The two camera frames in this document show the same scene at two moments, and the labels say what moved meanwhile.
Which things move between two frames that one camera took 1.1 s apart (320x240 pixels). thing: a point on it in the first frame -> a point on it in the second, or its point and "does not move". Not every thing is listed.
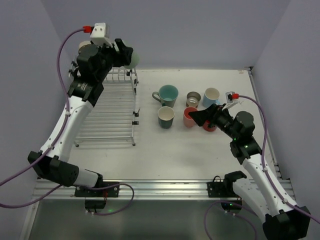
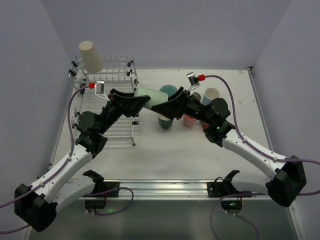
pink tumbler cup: (188, 121) does not move
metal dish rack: (114, 117) does not move
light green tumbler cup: (135, 58) -> (157, 97)
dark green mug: (165, 116) does not move
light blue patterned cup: (211, 96) does not move
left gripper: (122, 53) -> (116, 102)
